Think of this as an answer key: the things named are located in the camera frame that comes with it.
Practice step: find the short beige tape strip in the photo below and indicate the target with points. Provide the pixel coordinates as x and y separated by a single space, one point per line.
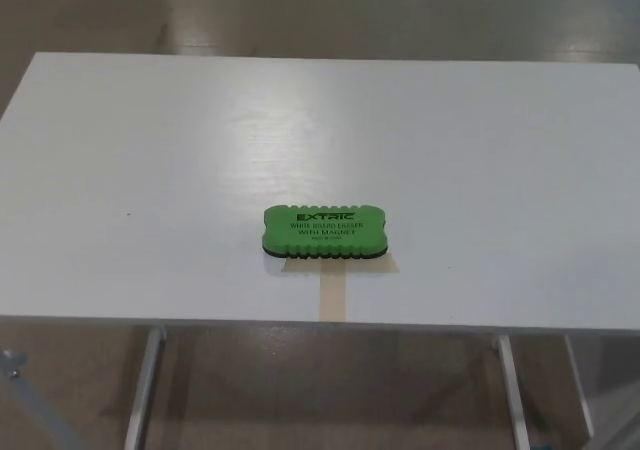
367 268

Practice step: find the green whiteboard eraser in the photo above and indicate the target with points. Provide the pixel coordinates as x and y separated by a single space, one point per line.
325 235

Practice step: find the grey metal frame bar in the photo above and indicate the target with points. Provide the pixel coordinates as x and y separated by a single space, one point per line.
30 410

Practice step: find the white metal table leg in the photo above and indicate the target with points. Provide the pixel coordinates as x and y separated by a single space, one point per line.
580 390
513 395
145 395

